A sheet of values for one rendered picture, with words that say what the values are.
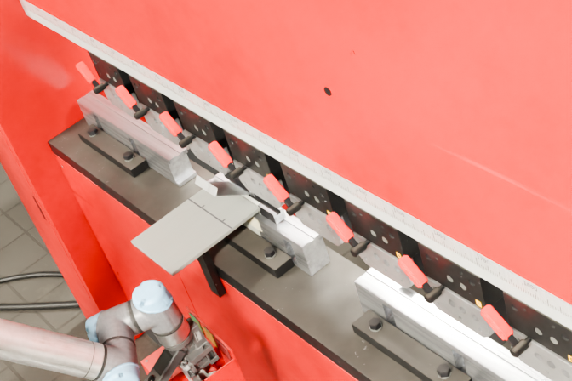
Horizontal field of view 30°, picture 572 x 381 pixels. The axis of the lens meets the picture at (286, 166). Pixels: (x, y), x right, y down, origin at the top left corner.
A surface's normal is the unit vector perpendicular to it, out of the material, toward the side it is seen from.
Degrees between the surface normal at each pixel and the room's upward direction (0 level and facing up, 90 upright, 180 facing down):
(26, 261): 0
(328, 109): 90
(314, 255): 90
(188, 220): 0
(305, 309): 0
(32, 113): 90
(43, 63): 90
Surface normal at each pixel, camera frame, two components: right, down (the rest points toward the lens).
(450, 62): -0.74, 0.55
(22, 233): -0.25, -0.75
